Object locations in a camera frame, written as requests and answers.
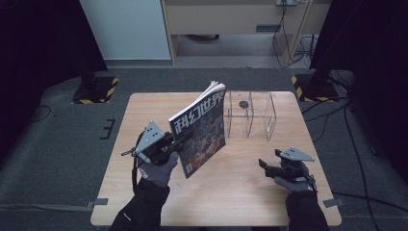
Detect white panel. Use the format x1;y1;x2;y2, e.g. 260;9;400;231
78;0;172;62

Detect black floor cable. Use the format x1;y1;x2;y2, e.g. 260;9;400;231
301;95;408;231

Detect person's left hand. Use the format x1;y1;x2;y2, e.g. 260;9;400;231
138;151;180;190

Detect light wooden desk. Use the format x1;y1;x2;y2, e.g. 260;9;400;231
160;0;332;67

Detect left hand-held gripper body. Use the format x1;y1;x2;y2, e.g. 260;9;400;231
120;119;186;167

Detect black desk cables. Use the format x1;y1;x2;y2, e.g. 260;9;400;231
271;0;319;70

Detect clear acrylic rack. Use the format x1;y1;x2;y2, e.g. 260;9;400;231
223;90;278;141

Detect hand-held gripper black cable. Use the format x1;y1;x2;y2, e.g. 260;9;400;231
130;130;146;194
302;171;319;194

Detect person's right hand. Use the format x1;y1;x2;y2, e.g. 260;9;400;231
272;175;315;194

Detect dark curtain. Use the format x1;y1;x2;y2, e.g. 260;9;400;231
309;0;408;186
0;0;109;162

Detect dark cover magazine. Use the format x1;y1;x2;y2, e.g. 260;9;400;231
167;80;227;180

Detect left hand-held gripper black cable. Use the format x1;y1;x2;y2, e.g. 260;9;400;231
130;130;146;194

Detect right hand-held gripper black cable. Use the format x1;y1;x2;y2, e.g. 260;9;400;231
302;171;319;194

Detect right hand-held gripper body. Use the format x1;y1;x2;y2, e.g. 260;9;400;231
265;146;318;184

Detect striped black stand base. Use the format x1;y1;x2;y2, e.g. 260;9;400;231
71;75;120;106
291;73;341;103

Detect white power strip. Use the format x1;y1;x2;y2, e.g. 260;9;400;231
275;0;304;7

